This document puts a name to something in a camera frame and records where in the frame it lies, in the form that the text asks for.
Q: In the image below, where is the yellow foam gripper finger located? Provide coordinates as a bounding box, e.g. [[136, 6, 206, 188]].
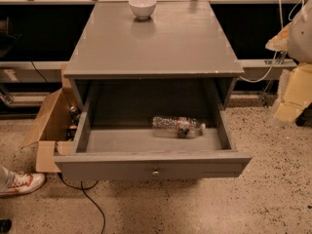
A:
[[265, 22, 292, 52], [272, 63, 312, 123]]

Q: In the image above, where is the brown cardboard box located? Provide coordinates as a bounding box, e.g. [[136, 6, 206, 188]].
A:
[[21, 61, 79, 174]]

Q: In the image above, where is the white cable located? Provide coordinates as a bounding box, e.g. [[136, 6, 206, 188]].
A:
[[239, 0, 308, 84]]

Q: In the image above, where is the white red sneaker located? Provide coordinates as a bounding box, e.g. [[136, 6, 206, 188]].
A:
[[0, 172, 46, 197]]

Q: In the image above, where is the black shoe tip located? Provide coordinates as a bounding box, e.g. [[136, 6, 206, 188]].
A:
[[0, 219, 12, 233]]

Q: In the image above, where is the white ceramic bowl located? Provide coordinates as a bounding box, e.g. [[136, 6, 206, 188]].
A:
[[129, 0, 157, 19]]

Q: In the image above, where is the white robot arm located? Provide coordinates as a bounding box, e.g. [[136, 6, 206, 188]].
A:
[[265, 0, 312, 123]]

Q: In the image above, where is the grey cabinet counter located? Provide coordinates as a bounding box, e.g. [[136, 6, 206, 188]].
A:
[[64, 2, 243, 126]]

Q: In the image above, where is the clear plastic water bottle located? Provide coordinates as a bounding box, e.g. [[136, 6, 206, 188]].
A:
[[152, 116, 206, 139]]

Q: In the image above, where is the can in cardboard box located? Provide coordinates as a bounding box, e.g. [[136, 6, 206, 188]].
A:
[[69, 106, 81, 125]]

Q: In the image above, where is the black floor cable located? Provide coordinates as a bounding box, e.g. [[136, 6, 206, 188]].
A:
[[57, 173, 107, 234]]

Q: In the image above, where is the grey open top drawer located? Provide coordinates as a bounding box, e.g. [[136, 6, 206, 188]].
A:
[[55, 78, 252, 180]]

